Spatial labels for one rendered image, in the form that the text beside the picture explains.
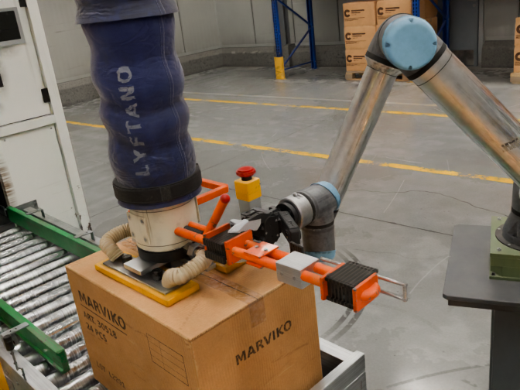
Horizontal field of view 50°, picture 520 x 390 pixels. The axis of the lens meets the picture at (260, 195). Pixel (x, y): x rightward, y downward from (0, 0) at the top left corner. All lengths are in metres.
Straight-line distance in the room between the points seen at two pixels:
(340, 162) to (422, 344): 1.40
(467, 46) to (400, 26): 8.68
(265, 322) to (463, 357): 1.49
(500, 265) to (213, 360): 0.90
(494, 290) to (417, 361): 1.01
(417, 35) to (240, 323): 0.77
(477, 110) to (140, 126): 0.80
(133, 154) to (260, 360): 0.58
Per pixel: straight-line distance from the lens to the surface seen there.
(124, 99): 1.32
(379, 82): 1.53
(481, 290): 1.74
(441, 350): 2.75
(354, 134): 1.56
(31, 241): 3.11
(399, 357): 2.70
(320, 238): 1.51
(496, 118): 1.46
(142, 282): 1.45
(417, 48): 1.37
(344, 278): 1.08
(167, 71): 1.33
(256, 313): 1.35
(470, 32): 9.99
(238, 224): 1.29
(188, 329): 1.27
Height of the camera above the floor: 1.63
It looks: 20 degrees down
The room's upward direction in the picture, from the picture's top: 7 degrees counter-clockwise
